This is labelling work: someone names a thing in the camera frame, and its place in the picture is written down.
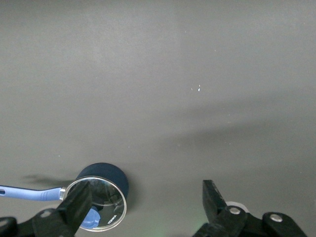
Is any glass lid with blue knob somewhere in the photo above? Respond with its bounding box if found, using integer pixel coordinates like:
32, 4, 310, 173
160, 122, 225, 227
63, 175, 128, 233

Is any dark blue saucepan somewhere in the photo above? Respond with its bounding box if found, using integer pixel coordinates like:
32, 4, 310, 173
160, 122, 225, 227
0, 162, 130, 202

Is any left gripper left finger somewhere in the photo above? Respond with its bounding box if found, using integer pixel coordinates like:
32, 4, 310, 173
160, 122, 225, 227
0, 180, 93, 237

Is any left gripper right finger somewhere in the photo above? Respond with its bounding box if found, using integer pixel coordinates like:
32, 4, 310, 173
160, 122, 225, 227
194, 179, 309, 237

